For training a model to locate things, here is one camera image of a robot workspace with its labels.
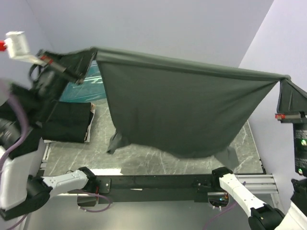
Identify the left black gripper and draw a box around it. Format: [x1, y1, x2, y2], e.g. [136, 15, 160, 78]
[31, 46, 98, 119]

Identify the grey t-shirt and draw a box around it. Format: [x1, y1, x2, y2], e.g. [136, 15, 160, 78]
[96, 48, 290, 168]

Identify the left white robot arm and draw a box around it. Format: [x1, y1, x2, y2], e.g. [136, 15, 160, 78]
[0, 48, 98, 220]

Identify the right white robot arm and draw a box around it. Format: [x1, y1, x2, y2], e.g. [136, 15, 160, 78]
[210, 80, 307, 230]

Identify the teal plastic bin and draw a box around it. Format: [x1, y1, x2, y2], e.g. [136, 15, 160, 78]
[60, 65, 106, 103]

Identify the folded black t-shirt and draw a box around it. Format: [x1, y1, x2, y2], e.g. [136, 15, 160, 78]
[42, 102, 94, 143]

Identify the black base beam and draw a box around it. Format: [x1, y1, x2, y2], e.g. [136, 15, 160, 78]
[84, 174, 224, 203]

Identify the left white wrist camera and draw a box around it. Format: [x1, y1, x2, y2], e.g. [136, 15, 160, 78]
[0, 31, 46, 66]

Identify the aluminium frame rail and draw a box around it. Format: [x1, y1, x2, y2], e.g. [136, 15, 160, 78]
[38, 141, 280, 197]

